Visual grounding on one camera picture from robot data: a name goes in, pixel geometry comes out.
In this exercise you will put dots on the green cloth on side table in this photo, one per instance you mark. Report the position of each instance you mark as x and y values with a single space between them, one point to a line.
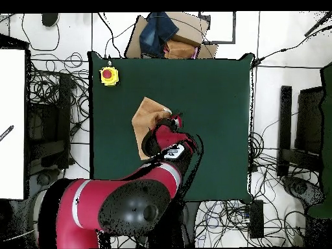
327 129

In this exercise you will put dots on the black square metal frame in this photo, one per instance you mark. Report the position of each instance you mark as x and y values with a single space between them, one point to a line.
220 42

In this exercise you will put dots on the dark green table cloth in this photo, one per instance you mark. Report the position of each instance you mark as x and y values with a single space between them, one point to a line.
207 103

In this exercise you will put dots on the black rod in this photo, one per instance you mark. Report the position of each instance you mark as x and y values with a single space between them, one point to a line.
317 24

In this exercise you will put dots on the black box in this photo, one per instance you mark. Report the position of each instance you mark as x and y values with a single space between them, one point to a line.
310 116

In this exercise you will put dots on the black power strip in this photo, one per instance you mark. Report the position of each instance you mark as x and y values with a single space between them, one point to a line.
256 218

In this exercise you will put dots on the brown cardboard box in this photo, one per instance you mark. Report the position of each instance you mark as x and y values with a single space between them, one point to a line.
189 28

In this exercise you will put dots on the white desk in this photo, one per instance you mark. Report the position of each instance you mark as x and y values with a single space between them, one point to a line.
11 103

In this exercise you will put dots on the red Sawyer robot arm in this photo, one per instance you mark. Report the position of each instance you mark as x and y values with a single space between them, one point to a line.
116 199

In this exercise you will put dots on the black flat bar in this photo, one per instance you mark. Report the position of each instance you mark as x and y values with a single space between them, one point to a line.
284 129

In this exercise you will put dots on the folded tan towel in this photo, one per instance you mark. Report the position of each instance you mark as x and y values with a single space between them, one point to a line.
179 49

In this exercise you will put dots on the yellow emergency stop button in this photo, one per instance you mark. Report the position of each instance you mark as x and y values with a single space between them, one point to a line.
109 75

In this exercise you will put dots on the black pedestal foot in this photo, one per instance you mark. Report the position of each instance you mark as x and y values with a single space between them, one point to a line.
301 188
44 179

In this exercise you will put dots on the person's foot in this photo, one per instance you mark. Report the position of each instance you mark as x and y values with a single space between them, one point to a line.
49 19

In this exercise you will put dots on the blue denim jeans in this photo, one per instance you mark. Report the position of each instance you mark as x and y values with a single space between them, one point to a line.
155 31

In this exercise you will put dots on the tan terry towel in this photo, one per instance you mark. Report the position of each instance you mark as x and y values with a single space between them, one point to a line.
144 119

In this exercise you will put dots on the black equipment case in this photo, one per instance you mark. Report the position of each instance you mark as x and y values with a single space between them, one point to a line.
49 116

